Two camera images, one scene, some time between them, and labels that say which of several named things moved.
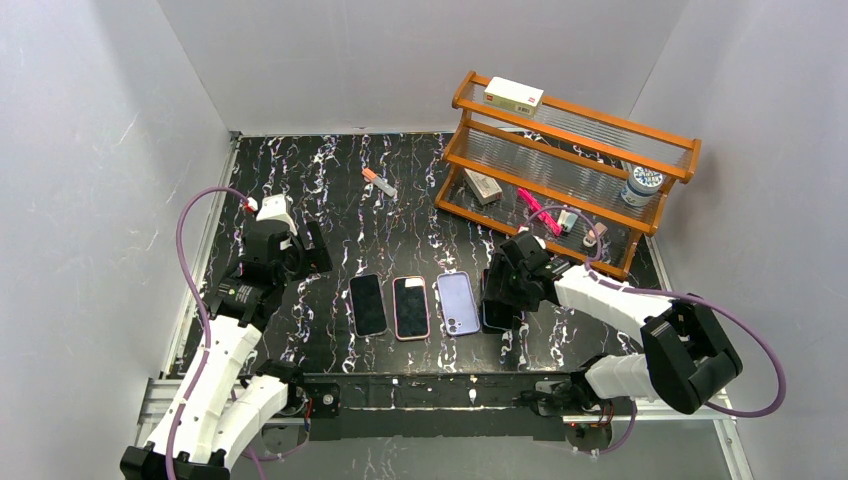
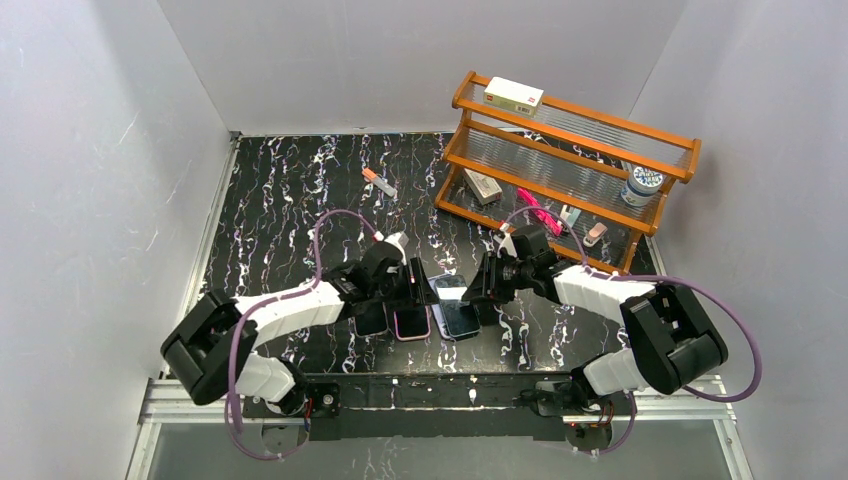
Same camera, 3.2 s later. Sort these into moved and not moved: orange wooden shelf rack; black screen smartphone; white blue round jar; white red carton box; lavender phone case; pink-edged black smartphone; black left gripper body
Moved: black left gripper body; lavender phone case
Not moved: white red carton box; orange wooden shelf rack; pink-edged black smartphone; white blue round jar; black screen smartphone
